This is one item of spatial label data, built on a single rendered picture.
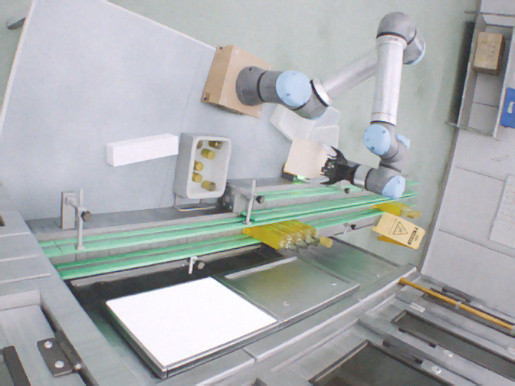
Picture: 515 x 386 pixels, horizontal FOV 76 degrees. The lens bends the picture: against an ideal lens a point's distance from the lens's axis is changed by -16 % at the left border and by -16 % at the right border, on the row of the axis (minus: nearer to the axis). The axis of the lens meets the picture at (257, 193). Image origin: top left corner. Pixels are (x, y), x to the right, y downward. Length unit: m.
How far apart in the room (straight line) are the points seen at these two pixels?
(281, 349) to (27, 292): 0.74
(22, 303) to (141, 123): 0.88
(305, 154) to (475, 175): 5.96
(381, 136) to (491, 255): 6.26
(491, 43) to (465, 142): 1.79
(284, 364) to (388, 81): 0.83
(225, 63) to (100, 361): 1.14
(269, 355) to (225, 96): 0.85
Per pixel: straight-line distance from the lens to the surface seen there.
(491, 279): 7.30
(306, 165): 1.31
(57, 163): 1.21
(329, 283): 1.49
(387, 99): 1.10
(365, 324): 1.35
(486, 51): 6.67
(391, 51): 1.16
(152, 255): 1.25
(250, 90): 1.35
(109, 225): 1.20
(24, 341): 0.47
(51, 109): 1.17
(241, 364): 0.99
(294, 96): 1.27
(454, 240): 7.30
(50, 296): 0.51
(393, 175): 1.17
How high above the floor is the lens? 1.87
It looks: 41 degrees down
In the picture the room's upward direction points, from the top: 112 degrees clockwise
